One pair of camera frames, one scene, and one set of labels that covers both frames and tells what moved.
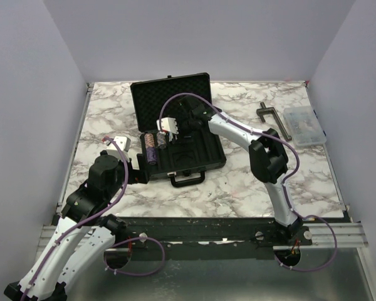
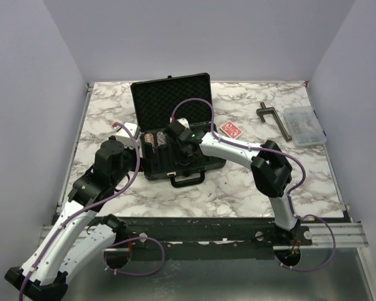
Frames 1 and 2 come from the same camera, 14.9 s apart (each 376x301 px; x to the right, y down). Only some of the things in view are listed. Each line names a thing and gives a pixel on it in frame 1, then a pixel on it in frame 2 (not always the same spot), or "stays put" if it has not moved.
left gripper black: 141,175 to 149,158
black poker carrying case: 171,115 stays put
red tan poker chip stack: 149,140 stays put
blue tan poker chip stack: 161,138 stays put
